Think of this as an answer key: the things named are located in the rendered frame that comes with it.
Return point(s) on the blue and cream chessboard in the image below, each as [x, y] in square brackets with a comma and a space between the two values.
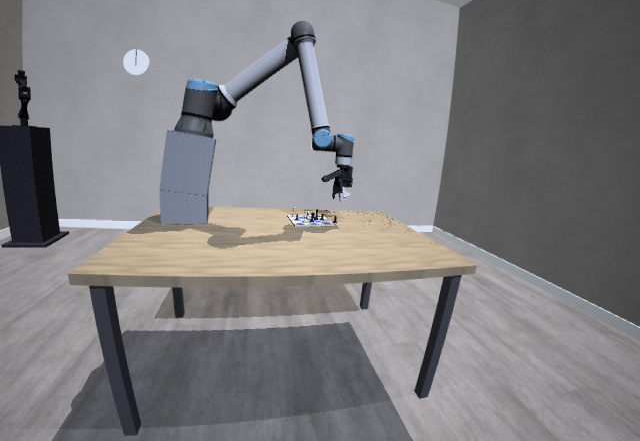
[300, 223]

